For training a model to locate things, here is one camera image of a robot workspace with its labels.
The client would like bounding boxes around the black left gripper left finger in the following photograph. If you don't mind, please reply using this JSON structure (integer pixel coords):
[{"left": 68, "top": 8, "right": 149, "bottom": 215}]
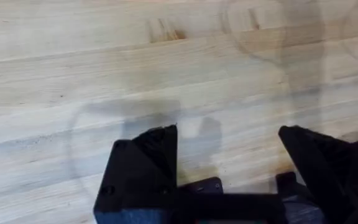
[{"left": 93, "top": 123, "right": 178, "bottom": 224}]

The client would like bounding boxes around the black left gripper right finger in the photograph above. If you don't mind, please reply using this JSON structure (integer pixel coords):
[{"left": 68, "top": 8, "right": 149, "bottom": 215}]
[{"left": 277, "top": 124, "right": 358, "bottom": 224}]

